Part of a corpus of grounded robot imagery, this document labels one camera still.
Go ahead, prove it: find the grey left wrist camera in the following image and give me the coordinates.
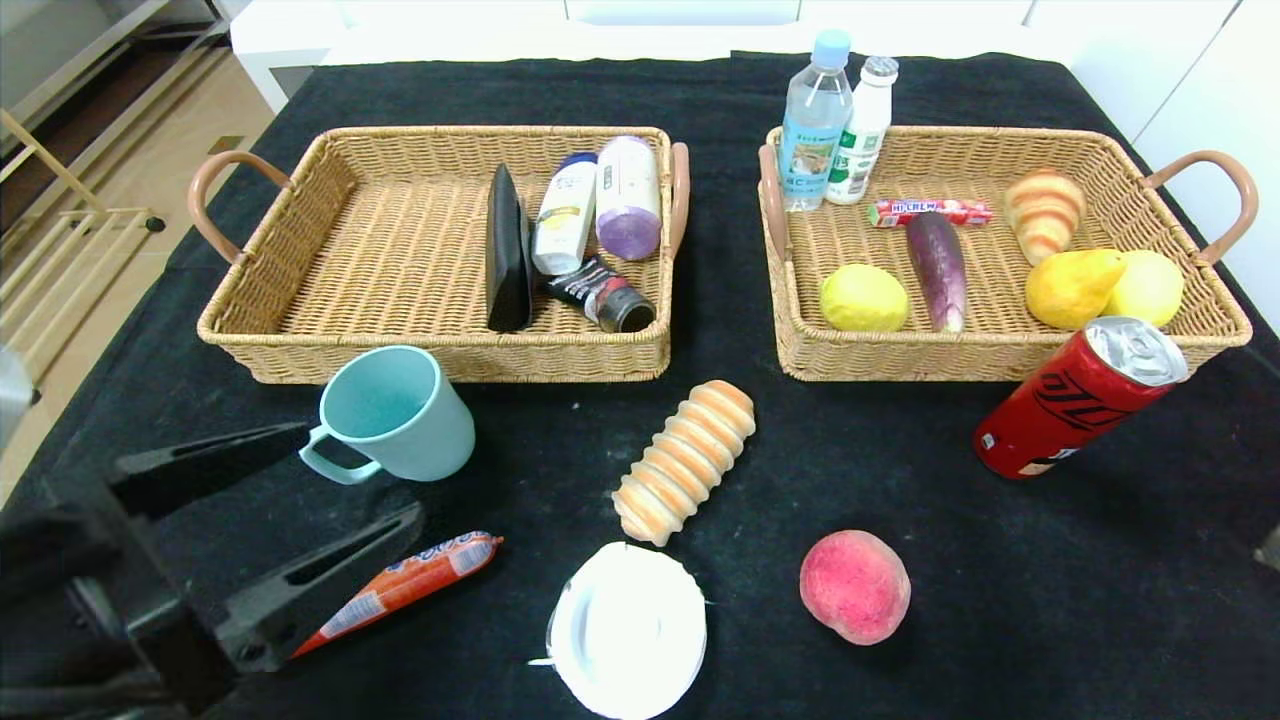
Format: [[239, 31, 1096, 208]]
[[0, 345, 41, 451]]

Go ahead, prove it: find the wicker basket holding toiletries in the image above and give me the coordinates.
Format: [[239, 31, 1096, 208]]
[[188, 125, 691, 385]]

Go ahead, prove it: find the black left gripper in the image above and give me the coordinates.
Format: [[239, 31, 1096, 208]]
[[41, 421, 426, 718]]

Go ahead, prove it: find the yellow lemon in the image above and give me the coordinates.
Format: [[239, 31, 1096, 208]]
[[1103, 250, 1186, 328], [819, 263, 910, 333]]

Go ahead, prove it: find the wicker basket holding food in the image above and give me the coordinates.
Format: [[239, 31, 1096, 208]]
[[757, 125, 1259, 383]]

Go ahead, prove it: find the light wooden rack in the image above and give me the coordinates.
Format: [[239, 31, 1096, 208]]
[[0, 108, 166, 381]]

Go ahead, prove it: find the white milk bottle green label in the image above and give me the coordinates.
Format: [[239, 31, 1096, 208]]
[[826, 55, 900, 206]]

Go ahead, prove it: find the ridged bread roll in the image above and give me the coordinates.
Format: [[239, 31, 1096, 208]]
[[612, 380, 757, 548]]

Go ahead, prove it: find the yellow orange pear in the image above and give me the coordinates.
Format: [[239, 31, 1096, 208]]
[[1024, 248, 1128, 331]]

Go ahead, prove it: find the grey metal shelf unit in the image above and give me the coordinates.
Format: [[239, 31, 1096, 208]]
[[0, 0, 231, 161]]

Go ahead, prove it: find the black flat case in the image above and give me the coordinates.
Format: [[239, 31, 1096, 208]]
[[485, 163, 534, 333]]

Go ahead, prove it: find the white bottle purple cap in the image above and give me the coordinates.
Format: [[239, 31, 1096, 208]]
[[595, 135, 663, 261]]

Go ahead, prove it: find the black cosmetic tube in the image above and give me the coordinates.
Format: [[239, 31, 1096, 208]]
[[545, 255, 658, 334]]

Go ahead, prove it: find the red cola can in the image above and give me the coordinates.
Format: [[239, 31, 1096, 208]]
[[973, 316, 1191, 481]]

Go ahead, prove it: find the orange wrapped sausage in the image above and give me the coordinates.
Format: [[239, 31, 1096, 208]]
[[290, 531, 504, 659]]

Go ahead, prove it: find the striped croissant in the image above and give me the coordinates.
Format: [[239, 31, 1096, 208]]
[[1005, 169, 1088, 266]]

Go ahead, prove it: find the white round lid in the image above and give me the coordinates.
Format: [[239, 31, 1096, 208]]
[[528, 541, 709, 720]]

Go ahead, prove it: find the pink peach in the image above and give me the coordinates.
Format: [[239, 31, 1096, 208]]
[[799, 530, 912, 646]]

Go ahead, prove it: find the purple eggplant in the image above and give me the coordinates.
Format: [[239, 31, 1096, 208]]
[[905, 211, 969, 334]]

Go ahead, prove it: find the white lotion bottle blue cap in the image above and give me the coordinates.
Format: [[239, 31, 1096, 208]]
[[531, 152, 599, 276]]

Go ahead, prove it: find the red chewy candy pack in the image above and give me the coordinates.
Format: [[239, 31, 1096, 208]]
[[868, 198, 995, 228]]

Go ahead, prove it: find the clear water bottle blue label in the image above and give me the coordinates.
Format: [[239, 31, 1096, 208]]
[[778, 28, 855, 213]]

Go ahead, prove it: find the teal plastic mug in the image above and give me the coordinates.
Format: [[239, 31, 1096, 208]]
[[299, 345, 477, 486]]

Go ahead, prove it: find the white cabinet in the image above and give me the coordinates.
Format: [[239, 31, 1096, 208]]
[[228, 0, 1041, 113]]

